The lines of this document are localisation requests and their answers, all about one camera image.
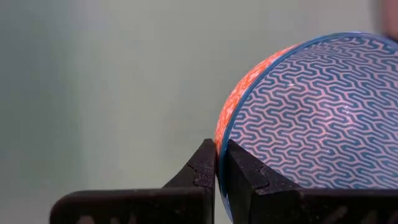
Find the red zigzag patterned ceramic bowl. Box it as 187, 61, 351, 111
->
213, 30, 398, 223

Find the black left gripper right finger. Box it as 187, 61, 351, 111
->
223, 138, 398, 224

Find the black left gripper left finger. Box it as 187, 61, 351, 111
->
49, 138, 216, 224

